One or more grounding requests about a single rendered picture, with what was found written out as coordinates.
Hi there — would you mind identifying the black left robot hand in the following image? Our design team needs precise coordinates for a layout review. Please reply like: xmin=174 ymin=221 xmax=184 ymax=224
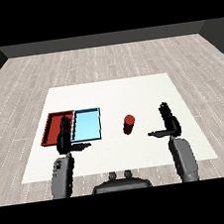
xmin=52 ymin=112 xmax=93 ymax=156

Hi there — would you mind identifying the red can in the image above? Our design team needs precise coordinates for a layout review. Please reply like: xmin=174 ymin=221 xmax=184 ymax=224
xmin=121 ymin=113 xmax=138 ymax=137

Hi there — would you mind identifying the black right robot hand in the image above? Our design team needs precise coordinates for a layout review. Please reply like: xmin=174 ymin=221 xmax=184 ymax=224
xmin=143 ymin=99 xmax=183 ymax=141

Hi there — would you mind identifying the dark grey robot body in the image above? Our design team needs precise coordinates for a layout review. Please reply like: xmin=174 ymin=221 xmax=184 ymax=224
xmin=89 ymin=167 xmax=154 ymax=195

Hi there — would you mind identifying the light blue shallow open box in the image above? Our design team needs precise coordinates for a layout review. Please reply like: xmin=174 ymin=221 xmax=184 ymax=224
xmin=67 ymin=107 xmax=105 ymax=144

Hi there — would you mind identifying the red shallow open box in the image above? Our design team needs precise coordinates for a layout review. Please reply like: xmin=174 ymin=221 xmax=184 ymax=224
xmin=37 ymin=109 xmax=79 ymax=149

